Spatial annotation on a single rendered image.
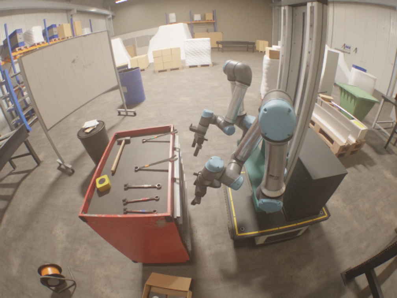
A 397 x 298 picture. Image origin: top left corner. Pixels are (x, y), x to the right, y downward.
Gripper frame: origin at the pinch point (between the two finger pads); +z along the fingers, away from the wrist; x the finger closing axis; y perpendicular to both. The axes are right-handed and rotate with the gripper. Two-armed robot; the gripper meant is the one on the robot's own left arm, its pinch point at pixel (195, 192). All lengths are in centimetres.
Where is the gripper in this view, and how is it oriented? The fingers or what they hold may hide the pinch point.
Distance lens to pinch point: 100.5
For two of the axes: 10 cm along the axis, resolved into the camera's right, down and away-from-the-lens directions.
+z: -3.3, 6.3, 7.1
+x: -1.0, 7.2, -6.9
